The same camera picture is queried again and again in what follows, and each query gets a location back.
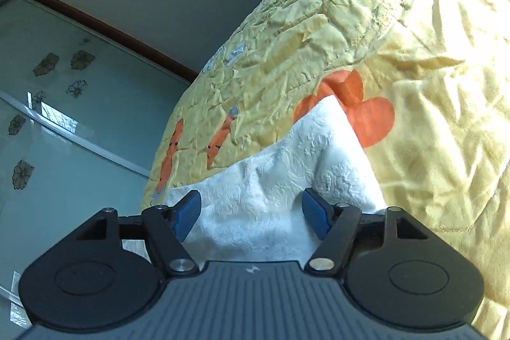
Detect cream white textured pants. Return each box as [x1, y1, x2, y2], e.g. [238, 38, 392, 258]
[141, 96, 386, 265]

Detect glass wardrobe sliding door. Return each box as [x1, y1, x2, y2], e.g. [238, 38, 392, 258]
[1, 0, 187, 339]

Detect yellow quilt with orange prints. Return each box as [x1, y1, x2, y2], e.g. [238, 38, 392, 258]
[142, 0, 509, 339]

